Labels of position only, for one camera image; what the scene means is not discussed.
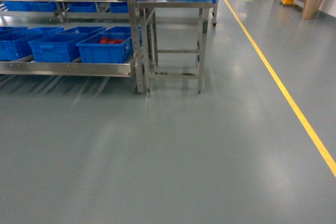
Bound blue bin with red bags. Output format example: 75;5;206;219
76;26;134;63

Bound empty blue bin beside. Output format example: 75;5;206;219
28;26;106;62

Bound stainless steel flow rack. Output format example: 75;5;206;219
1;0;149;93

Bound red bubble wrap bags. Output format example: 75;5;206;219
99;37;124;45

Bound small stainless steel table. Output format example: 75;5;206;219
136;0;214;94

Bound gold plant pot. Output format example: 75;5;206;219
301;0;323;19

